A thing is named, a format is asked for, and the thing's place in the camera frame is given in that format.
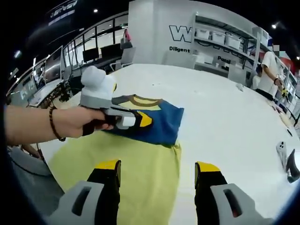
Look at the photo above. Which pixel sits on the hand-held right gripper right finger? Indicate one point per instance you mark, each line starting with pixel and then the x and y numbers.
pixel 208 192

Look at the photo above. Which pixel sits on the black curved device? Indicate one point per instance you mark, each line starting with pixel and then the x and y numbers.
pixel 293 168

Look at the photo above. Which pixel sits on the beige object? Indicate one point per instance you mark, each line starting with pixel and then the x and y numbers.
pixel 284 118

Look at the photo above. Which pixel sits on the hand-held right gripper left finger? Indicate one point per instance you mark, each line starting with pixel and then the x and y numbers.
pixel 107 187

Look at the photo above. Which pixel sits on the dark hanging sign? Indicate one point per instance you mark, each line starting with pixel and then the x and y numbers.
pixel 62 14

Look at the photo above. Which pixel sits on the silver laptop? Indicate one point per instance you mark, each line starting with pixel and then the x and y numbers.
pixel 54 65

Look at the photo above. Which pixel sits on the white shelf with boxes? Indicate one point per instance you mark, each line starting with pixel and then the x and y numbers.
pixel 290 89

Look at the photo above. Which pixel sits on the small white object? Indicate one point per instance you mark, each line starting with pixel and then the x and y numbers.
pixel 240 86

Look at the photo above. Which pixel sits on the person's grey trousers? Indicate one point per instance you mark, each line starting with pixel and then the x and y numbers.
pixel 30 178

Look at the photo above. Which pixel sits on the grey metal shelf rack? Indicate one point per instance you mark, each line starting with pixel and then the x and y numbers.
pixel 258 54

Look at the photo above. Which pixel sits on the grey office chair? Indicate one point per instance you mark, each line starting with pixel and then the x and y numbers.
pixel 127 56

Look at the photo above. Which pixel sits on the black desktop monitor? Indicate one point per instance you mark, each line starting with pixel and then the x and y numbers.
pixel 111 53
pixel 91 55

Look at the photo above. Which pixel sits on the white storage bin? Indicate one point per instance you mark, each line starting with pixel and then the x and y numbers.
pixel 203 34
pixel 218 36
pixel 234 41

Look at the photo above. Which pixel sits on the yellow and blue garment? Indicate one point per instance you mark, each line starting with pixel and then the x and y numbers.
pixel 150 178

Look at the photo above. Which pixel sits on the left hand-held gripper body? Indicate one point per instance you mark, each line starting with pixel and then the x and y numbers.
pixel 97 89

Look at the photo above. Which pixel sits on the person's left hand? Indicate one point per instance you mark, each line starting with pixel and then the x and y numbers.
pixel 75 122

